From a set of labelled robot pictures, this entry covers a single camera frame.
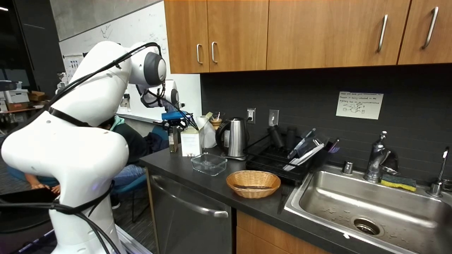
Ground clear glass container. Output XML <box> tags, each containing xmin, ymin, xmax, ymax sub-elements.
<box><xmin>191</xmin><ymin>153</ymin><xmax>228</xmax><ymax>177</ymax></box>

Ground stainless steel kettle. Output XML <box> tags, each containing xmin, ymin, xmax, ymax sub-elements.
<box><xmin>218</xmin><ymin>119</ymin><xmax>246</xmax><ymax>161</ymax></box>

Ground seated person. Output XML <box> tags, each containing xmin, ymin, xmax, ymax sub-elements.
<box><xmin>23</xmin><ymin>116</ymin><xmax>161</xmax><ymax>209</ymax></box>

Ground yellow green sponge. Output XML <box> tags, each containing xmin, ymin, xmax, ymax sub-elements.
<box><xmin>380</xmin><ymin>175</ymin><xmax>417</xmax><ymax>192</ymax></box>

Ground stainless steel dishwasher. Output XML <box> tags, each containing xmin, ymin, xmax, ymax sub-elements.
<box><xmin>150</xmin><ymin>174</ymin><xmax>233</xmax><ymax>254</ymax></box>

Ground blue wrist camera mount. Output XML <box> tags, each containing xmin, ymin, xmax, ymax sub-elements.
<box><xmin>161</xmin><ymin>112</ymin><xmax>192</xmax><ymax>129</ymax></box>

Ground wooden lower cabinet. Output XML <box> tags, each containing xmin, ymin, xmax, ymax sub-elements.
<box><xmin>236</xmin><ymin>212</ymin><xmax>327</xmax><ymax>254</ymax></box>

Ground woven wicker basket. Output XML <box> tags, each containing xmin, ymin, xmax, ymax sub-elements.
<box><xmin>226</xmin><ymin>171</ymin><xmax>281</xmax><ymax>199</ymax></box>

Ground chrome sink faucet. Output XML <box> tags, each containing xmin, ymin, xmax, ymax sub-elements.
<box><xmin>365</xmin><ymin>130</ymin><xmax>399</xmax><ymax>184</ymax></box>

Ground wooden upper cabinets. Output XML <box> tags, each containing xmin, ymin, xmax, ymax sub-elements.
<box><xmin>164</xmin><ymin>0</ymin><xmax>452</xmax><ymax>74</ymax></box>

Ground small side faucet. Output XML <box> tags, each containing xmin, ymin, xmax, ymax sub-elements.
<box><xmin>431</xmin><ymin>147</ymin><xmax>451</xmax><ymax>196</ymax></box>

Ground white paper wall sign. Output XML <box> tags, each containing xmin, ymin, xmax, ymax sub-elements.
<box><xmin>336</xmin><ymin>92</ymin><xmax>384</xmax><ymax>120</ymax></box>

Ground stainless steel sink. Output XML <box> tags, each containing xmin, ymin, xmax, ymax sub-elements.
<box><xmin>284</xmin><ymin>171</ymin><xmax>452</xmax><ymax>254</ymax></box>

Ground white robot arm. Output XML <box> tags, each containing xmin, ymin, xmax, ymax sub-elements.
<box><xmin>2</xmin><ymin>41</ymin><xmax>168</xmax><ymax>254</ymax></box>

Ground blue office chair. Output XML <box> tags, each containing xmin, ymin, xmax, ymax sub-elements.
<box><xmin>110</xmin><ymin>168</ymin><xmax>146</xmax><ymax>209</ymax></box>

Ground black dish rack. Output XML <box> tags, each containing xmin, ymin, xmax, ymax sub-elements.
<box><xmin>247</xmin><ymin>126</ymin><xmax>339</xmax><ymax>182</ymax></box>

